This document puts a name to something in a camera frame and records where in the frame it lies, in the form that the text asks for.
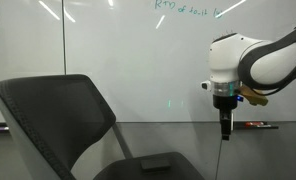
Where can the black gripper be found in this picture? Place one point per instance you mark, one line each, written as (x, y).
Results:
(225, 101)

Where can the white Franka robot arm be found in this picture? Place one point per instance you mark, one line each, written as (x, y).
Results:
(254, 56)

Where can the red whiteboard marker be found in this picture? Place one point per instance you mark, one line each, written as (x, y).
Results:
(254, 124)

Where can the black chair seat cushion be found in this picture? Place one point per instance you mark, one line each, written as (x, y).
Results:
(174, 166)

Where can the black whiteboard eraser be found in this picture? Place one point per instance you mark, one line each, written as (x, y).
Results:
(155, 165)

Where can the large whiteboard panel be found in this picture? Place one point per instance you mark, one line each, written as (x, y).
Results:
(138, 66)

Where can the whiteboard panel with green scribble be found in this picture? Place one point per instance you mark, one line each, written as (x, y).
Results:
(24, 50)

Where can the black office chair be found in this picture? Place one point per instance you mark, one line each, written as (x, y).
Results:
(54, 116)

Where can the yellowish wrist camera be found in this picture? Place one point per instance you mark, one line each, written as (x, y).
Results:
(253, 96)

